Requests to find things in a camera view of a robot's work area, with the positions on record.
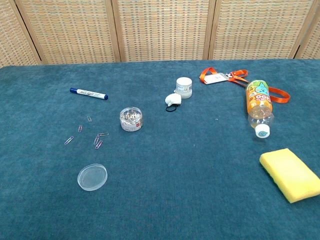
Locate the clear round plastic lid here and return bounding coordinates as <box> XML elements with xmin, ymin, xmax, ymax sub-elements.
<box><xmin>77</xmin><ymin>163</ymin><xmax>109</xmax><ymax>192</ymax></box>

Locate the orange lanyard strap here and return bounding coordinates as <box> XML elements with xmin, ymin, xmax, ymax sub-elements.
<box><xmin>199</xmin><ymin>66</ymin><xmax>291</xmax><ymax>104</ymax></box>

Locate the yellow sponge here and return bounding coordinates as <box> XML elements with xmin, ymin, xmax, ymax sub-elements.
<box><xmin>258</xmin><ymin>147</ymin><xmax>320</xmax><ymax>204</ymax></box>

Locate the white id badge card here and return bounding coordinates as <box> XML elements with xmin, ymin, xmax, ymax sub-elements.
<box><xmin>199</xmin><ymin>72</ymin><xmax>230</xmax><ymax>86</ymax></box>

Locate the white round plastic jar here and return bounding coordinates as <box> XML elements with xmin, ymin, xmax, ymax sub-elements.
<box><xmin>175</xmin><ymin>77</ymin><xmax>194</xmax><ymax>99</ymax></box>

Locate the orange label plastic bottle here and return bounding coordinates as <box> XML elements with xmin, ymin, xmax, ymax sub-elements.
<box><xmin>245</xmin><ymin>79</ymin><xmax>275</xmax><ymax>139</ymax></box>

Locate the clear round container of clips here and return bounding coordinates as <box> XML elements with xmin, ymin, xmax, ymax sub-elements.
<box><xmin>119</xmin><ymin>107</ymin><xmax>143</xmax><ymax>133</ymax></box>

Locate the white hexagonal cap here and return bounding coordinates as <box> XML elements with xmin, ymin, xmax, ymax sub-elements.
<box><xmin>164</xmin><ymin>93</ymin><xmax>183</xmax><ymax>106</ymax></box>

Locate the woven rattan screen panel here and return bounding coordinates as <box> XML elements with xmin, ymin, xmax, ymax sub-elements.
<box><xmin>208</xmin><ymin>0</ymin><xmax>320</xmax><ymax>61</ymax></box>
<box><xmin>14</xmin><ymin>0</ymin><xmax>121</xmax><ymax>65</ymax></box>
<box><xmin>111</xmin><ymin>0</ymin><xmax>216</xmax><ymax>63</ymax></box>
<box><xmin>0</xmin><ymin>0</ymin><xmax>42</xmax><ymax>69</ymax></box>
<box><xmin>294</xmin><ymin>23</ymin><xmax>320</xmax><ymax>60</ymax></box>

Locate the blue capped whiteboard marker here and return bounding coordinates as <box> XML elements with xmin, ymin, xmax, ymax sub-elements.
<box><xmin>69</xmin><ymin>87</ymin><xmax>109</xmax><ymax>101</ymax></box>

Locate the blue carpet table cover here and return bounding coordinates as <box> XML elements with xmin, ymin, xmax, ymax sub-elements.
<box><xmin>0</xmin><ymin>59</ymin><xmax>320</xmax><ymax>240</ymax></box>

